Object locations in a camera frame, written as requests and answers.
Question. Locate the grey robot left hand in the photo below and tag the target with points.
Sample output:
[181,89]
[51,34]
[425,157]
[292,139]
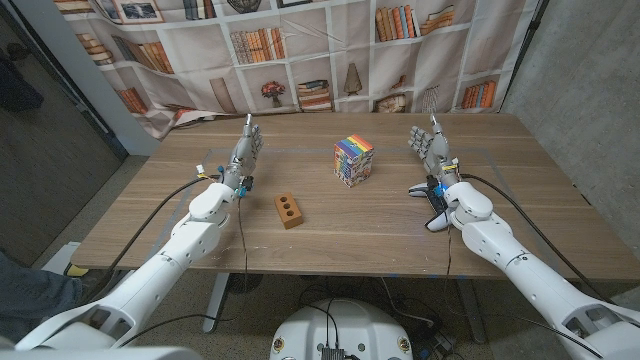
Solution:
[244,152]

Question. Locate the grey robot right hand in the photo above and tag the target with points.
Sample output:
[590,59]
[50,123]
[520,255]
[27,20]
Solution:
[437,150]

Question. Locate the white black game controller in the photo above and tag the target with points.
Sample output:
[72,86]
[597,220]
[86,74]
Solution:
[439,223]

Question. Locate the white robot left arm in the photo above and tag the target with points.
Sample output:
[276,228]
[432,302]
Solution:
[190,240]

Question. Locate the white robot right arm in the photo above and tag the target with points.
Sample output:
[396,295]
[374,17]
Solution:
[490,240]

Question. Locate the brown block with three holes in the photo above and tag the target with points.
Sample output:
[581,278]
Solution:
[289,212]

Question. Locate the rainbow printed cube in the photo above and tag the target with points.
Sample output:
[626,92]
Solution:
[354,160]

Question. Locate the printed bookshelf backdrop cloth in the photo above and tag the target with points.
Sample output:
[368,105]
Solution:
[320,65]

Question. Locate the black backdrop stand pole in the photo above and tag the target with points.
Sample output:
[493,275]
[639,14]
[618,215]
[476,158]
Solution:
[526,50]

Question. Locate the white table leg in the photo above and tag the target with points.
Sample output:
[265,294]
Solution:
[216,305]

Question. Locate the grey table leg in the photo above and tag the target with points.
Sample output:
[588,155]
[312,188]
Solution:
[472,310]

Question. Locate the power strip on floor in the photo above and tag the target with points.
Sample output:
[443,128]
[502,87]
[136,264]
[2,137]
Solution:
[443,342]

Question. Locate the dark wooden door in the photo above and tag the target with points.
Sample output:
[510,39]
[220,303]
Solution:
[45,165]

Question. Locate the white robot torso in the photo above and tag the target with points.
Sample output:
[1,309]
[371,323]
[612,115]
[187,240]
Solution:
[345,330]

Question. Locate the yellow black floor object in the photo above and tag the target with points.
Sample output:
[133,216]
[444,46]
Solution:
[76,271]

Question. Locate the white floor board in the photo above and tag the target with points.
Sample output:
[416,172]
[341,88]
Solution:
[59,257]

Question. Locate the grey ribbed box on torso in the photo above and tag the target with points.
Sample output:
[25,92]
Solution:
[332,353]

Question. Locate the person in blue jeans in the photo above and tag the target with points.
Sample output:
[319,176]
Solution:
[30,300]

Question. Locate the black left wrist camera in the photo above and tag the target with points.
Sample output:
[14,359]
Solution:
[246,186]

